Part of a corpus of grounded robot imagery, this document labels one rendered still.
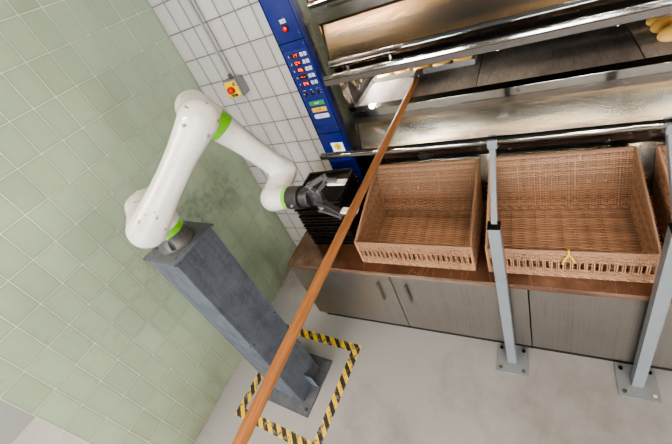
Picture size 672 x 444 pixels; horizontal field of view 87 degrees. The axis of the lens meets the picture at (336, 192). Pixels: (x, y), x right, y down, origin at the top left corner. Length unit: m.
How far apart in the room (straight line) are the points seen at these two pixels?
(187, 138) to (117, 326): 1.15
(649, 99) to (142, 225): 1.85
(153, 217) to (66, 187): 0.70
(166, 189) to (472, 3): 1.27
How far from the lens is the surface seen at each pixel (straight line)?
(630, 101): 1.79
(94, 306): 1.98
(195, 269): 1.50
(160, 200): 1.24
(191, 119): 1.15
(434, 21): 1.61
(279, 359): 0.94
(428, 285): 1.78
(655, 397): 2.13
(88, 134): 1.95
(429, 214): 1.97
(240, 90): 2.07
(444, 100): 1.74
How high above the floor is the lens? 1.92
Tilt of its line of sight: 34 degrees down
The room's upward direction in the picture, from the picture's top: 25 degrees counter-clockwise
